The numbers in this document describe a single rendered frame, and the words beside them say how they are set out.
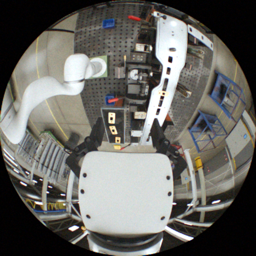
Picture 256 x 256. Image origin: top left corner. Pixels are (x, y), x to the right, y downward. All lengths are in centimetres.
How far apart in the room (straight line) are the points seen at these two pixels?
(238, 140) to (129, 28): 827
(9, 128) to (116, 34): 92
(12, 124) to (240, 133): 849
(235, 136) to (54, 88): 848
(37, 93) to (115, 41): 74
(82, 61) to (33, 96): 25
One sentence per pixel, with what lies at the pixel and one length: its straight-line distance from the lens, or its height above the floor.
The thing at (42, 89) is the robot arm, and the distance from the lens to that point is 35.
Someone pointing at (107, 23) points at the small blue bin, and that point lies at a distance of 97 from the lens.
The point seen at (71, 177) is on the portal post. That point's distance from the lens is 384.
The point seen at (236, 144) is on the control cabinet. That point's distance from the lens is 824.
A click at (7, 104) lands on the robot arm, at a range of 35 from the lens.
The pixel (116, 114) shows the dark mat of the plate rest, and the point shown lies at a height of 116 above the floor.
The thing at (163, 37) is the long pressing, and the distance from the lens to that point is 61.
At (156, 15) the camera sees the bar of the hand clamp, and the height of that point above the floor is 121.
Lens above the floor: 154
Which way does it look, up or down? 42 degrees down
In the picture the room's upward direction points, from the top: 179 degrees counter-clockwise
